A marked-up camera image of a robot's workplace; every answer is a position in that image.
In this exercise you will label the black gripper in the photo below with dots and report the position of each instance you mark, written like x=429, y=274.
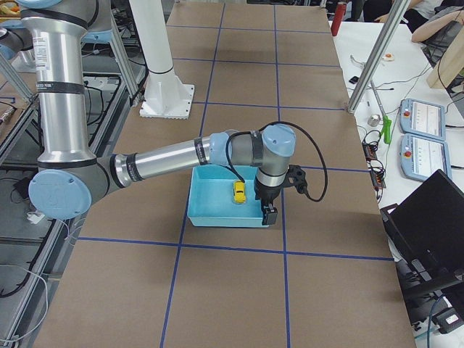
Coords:
x=265, y=193

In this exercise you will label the yellow beetle toy car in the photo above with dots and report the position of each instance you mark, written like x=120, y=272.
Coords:
x=239, y=192

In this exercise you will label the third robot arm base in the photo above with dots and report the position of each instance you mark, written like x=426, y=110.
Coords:
x=17, y=46

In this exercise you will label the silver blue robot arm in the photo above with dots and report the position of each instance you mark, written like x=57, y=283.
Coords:
x=71, y=177

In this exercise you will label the fried egg toy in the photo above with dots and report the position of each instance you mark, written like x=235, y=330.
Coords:
x=388, y=57

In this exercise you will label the light blue plastic bin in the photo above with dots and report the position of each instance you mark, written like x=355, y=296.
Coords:
x=211, y=203

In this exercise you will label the small silver metal weight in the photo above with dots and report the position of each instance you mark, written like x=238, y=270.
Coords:
x=374, y=120

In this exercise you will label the long reacher grabber tool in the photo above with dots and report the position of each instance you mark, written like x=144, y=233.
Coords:
x=387, y=123

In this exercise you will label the black laptop on stand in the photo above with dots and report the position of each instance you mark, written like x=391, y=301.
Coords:
x=427, y=230

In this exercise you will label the near teach pendant tablet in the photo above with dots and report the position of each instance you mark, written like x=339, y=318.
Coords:
x=421, y=156

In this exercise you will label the teach pendant tablet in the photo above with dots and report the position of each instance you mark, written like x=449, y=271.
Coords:
x=421, y=156
x=422, y=118

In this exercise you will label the far teach pendant tablet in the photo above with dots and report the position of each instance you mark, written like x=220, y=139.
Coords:
x=422, y=118

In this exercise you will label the red cylinder tube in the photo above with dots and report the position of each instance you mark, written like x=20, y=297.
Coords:
x=338, y=17

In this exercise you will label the seated person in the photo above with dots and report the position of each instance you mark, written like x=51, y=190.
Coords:
x=439, y=31

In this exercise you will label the yellow tray of toys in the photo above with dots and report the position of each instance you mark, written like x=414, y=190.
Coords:
x=9, y=8

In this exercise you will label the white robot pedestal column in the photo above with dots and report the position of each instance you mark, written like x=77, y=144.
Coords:
x=165, y=95

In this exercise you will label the aluminium frame post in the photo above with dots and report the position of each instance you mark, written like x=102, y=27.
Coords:
x=389, y=28

